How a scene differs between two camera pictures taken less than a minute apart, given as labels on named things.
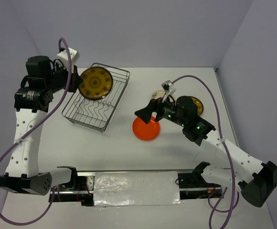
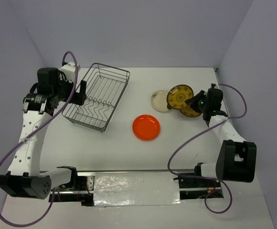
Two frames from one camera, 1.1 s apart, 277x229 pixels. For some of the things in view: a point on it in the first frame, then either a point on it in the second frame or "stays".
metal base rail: x=81 y=188 stays
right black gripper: x=154 y=105 -> x=192 y=101
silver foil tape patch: x=136 y=188 stays
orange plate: x=146 y=131 stays
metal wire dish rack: x=95 y=114 stays
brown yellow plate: x=97 y=83 -> x=178 y=95
